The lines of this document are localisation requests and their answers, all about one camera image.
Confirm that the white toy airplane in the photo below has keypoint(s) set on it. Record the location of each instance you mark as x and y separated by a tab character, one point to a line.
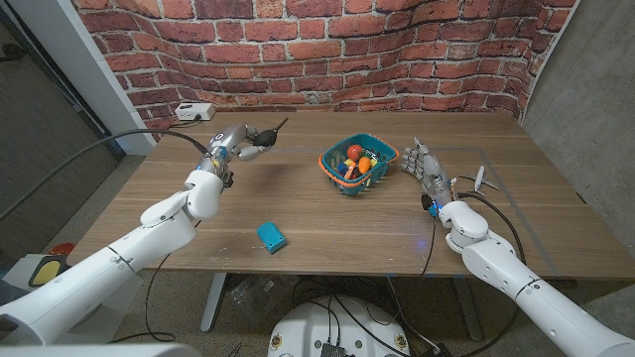
478	178

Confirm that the teal basket with orange rim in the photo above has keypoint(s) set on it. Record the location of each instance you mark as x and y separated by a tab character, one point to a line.
384	166

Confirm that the clear plastic bag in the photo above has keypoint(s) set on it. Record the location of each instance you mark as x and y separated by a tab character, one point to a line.
258	292

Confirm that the yellow and red button box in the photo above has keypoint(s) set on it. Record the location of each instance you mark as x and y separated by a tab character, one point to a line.
46	272

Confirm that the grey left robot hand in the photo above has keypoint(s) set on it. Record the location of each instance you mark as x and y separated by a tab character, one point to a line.
225	144

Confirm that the white table leg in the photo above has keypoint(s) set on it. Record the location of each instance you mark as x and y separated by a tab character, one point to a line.
212	302

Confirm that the teal toy phone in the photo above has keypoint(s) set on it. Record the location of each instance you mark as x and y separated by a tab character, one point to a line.
271	237

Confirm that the red round toy fruit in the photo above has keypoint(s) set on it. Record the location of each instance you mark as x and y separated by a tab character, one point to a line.
354	152

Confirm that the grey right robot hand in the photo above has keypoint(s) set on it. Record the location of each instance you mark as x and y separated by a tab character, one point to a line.
431	171

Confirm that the white robot torso edge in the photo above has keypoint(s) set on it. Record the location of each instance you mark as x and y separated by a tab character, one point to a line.
99	351

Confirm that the black rubber air blower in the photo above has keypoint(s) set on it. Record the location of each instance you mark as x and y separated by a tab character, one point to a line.
265	138

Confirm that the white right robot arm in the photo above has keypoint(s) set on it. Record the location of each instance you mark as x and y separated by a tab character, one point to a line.
526	292

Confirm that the grey table leg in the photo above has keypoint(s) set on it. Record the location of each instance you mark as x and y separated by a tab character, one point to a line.
466	307

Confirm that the orange toy fruit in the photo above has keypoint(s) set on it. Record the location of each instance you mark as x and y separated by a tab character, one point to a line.
364	165

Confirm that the white power socket box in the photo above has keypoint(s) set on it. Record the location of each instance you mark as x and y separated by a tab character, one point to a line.
193	111

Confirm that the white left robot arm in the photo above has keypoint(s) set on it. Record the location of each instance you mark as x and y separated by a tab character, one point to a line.
99	277

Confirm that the blue grey fabric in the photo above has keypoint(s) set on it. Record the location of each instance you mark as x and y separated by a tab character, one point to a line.
7	298

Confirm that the blue toy block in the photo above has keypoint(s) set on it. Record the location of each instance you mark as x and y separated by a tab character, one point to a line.
342	168

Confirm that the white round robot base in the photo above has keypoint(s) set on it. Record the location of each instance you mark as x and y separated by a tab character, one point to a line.
307	327

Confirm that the yellow toy piece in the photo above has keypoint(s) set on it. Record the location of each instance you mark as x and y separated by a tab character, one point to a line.
349	162

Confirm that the red brick print backdrop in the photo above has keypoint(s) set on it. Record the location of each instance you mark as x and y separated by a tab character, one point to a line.
317	49

